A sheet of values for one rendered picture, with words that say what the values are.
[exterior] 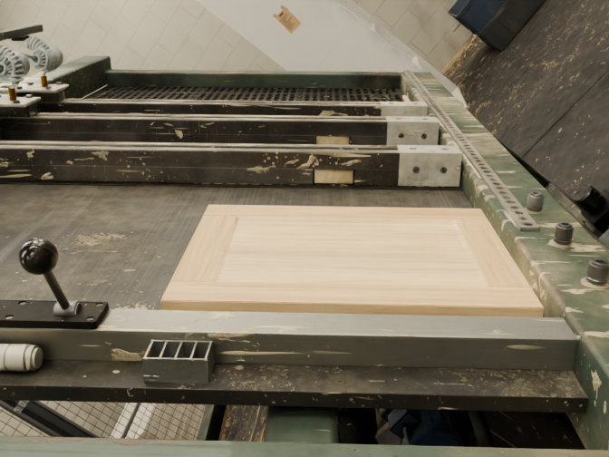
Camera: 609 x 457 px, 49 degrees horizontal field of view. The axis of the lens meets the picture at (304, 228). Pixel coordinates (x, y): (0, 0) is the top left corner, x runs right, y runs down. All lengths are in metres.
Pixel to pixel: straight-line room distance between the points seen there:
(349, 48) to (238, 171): 3.43
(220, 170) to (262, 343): 0.68
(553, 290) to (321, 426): 0.34
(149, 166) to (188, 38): 4.99
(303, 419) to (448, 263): 0.37
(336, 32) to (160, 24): 2.16
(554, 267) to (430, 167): 0.50
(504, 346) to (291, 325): 0.24
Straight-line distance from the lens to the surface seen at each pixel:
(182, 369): 0.74
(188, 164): 1.39
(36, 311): 0.83
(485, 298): 0.90
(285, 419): 0.75
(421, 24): 6.16
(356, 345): 0.75
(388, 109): 1.84
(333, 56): 4.77
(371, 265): 0.97
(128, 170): 1.42
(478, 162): 1.39
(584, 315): 0.83
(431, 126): 1.66
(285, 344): 0.75
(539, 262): 0.95
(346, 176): 1.37
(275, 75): 2.55
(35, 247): 0.72
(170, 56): 6.44
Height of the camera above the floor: 1.35
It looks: 11 degrees down
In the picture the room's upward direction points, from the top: 54 degrees counter-clockwise
